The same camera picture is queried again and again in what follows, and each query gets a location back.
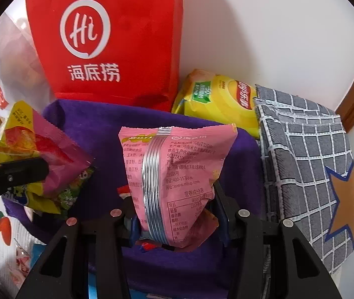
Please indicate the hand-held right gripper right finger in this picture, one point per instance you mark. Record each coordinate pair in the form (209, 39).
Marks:
(222, 221)

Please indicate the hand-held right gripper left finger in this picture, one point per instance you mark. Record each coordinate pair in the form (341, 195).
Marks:
(132, 228)

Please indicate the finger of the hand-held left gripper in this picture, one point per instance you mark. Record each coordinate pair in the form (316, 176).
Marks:
(14, 174)

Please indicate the yellow and pink snack bag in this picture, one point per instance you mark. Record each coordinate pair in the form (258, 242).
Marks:
(49, 149)

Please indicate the pink snack packet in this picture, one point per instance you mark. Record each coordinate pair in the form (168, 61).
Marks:
(183, 168)

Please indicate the purple cloth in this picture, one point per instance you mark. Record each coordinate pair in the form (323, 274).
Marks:
(102, 149)

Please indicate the white plastic bag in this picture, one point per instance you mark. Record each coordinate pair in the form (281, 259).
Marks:
(11, 68)

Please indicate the grey checked cloth with star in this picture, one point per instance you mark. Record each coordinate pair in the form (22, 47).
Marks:
(304, 162)

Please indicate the yellow chips bag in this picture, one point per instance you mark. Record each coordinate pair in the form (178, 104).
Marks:
(220, 106)

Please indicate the red paper bag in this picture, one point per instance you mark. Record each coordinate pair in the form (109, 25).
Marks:
(108, 37)

